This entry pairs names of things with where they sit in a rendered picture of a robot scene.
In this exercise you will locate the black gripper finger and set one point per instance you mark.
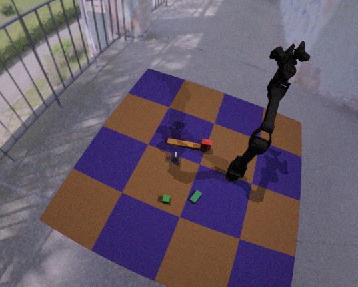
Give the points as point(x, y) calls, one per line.
point(302, 45)
point(289, 51)

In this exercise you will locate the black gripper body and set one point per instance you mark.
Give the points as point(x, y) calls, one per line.
point(299, 54)

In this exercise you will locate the green rectangular block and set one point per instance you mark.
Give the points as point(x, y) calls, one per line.
point(195, 196)

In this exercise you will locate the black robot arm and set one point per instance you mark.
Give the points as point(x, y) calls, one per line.
point(276, 90)

